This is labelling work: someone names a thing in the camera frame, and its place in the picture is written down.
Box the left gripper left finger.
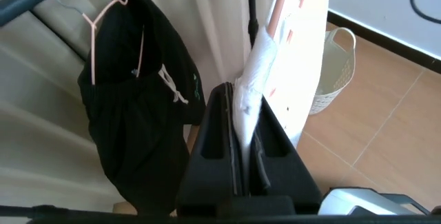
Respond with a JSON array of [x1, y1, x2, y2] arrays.
[[176, 81, 243, 217]]

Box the white garment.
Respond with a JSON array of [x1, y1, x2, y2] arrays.
[[232, 0, 331, 183]]

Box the beige curtain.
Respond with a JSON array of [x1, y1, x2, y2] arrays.
[[0, 0, 287, 214]]

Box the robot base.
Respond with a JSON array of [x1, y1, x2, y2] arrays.
[[316, 186, 431, 217]]

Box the black shorts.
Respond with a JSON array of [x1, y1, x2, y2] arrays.
[[76, 0, 207, 216]]

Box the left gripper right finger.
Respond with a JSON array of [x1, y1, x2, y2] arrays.
[[248, 94, 323, 217]]

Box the pink clothes hanger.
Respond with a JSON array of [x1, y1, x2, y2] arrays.
[[44, 0, 145, 86], [266, 0, 294, 39]]

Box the white laundry basket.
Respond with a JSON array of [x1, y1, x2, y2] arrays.
[[308, 26, 358, 116]]

